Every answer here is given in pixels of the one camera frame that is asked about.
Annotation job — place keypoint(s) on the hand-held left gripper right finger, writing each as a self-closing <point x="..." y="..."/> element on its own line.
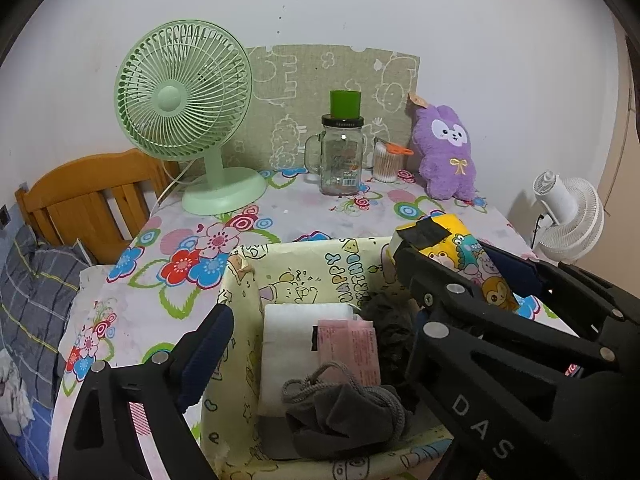
<point x="419" y="318"/>

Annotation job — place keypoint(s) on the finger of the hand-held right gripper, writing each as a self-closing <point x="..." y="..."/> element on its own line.
<point x="480" y="410"/>
<point x="517" y="272"/>

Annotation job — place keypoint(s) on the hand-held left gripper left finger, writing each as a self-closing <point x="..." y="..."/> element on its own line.
<point x="212" y="345"/>

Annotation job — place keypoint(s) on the yellow cartoon fabric storage box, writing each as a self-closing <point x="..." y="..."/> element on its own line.
<point x="240" y="340"/>

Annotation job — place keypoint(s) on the black cloth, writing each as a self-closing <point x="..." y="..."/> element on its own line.
<point x="392" y="340"/>

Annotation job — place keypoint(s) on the yellow cartoon tissue packet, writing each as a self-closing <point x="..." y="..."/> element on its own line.
<point x="465" y="255"/>

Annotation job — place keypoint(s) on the white non-woven bag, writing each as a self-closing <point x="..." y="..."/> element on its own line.
<point x="287" y="350"/>

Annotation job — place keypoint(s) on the pink packet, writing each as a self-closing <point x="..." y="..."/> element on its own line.
<point x="350" y="350"/>

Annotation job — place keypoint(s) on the white desk fan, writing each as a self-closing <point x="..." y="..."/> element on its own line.
<point x="570" y="215"/>

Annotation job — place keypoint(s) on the purple plush rabbit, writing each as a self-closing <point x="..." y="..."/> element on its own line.
<point x="447" y="160"/>

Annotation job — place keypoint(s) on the cotton swab box orange lid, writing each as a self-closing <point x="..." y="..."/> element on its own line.
<point x="387" y="162"/>

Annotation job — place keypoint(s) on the glass mug jar black lid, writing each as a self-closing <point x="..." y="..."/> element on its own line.
<point x="340" y="160"/>

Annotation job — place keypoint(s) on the grey plaid bedding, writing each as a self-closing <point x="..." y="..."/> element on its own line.
<point x="35" y="310"/>

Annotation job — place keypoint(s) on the beige wooden door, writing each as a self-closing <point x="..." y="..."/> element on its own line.
<point x="627" y="125"/>

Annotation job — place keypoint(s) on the white crumpled cloth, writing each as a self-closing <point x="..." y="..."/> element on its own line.
<point x="15" y="395"/>

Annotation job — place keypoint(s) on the green plastic cup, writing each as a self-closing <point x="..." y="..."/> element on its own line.
<point x="345" y="102"/>

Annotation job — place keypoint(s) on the green desk fan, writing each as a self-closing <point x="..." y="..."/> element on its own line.
<point x="175" y="100"/>

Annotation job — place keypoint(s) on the beige cartoon board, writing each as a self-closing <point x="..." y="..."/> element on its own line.
<point x="310" y="75"/>

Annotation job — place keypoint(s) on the dark wall socket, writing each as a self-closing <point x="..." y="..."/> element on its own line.
<point x="4" y="217"/>

